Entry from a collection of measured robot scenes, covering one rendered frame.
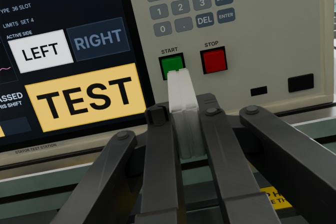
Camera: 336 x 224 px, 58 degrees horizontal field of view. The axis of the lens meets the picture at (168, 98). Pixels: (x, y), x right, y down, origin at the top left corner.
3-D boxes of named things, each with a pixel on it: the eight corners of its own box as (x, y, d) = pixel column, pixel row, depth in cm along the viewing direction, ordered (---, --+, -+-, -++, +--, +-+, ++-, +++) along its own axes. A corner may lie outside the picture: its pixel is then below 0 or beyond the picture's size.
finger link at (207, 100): (204, 135, 14) (269, 123, 14) (193, 95, 19) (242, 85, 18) (209, 162, 14) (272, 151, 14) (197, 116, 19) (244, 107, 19)
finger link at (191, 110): (183, 109, 15) (198, 106, 15) (177, 69, 22) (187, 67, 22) (193, 159, 16) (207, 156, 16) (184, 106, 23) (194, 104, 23)
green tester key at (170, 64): (184, 75, 28) (181, 57, 27) (165, 79, 28) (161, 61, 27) (183, 72, 29) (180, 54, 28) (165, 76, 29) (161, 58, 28)
